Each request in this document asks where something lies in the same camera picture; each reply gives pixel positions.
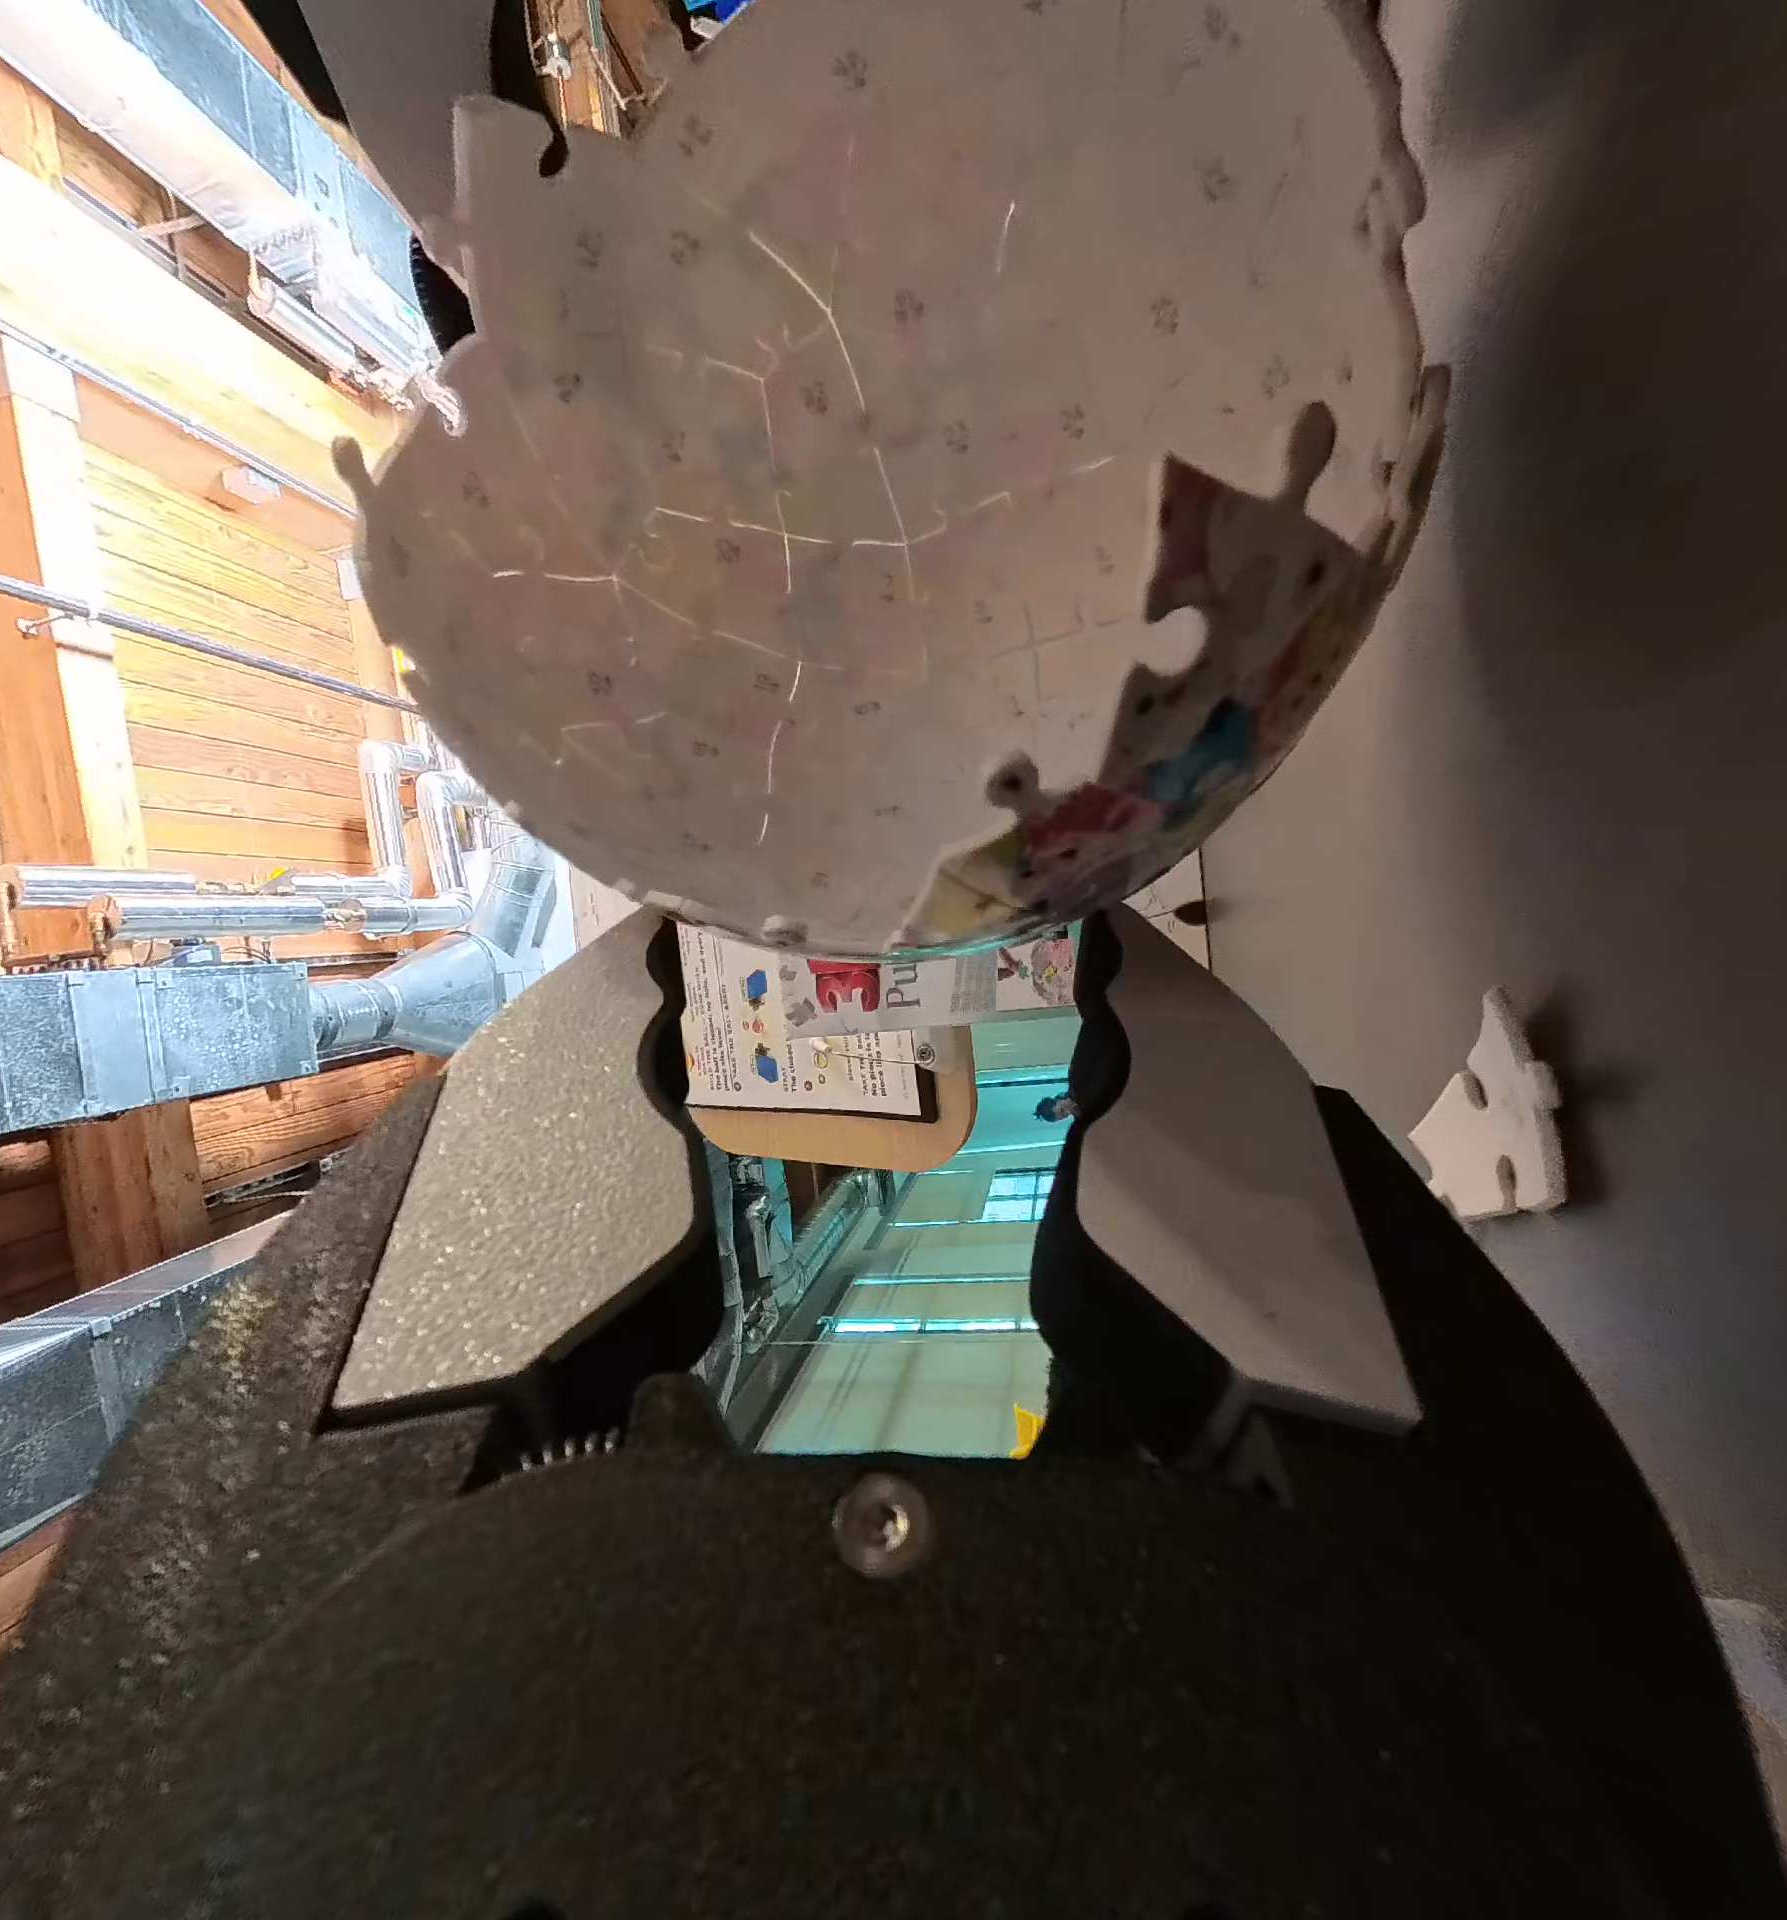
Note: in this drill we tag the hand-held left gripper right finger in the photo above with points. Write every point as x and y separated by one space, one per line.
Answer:
1222 1197

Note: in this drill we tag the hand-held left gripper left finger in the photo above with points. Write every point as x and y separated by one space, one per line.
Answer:
531 1197

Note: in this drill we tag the black framed printed sheet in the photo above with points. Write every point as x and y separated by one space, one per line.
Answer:
805 1050

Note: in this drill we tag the large window with blinds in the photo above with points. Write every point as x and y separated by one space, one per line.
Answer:
908 1321

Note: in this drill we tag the partly built puzzle ball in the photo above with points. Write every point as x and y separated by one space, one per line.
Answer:
834 451

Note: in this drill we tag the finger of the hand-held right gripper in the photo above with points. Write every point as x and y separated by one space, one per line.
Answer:
383 76

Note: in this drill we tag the white puzzle piece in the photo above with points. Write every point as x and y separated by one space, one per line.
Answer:
1493 1109

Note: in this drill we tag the rectangular silver air duct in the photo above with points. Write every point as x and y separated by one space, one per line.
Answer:
232 149
24 1396

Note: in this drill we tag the silver ventilation duct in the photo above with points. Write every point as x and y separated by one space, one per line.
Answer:
158 1036

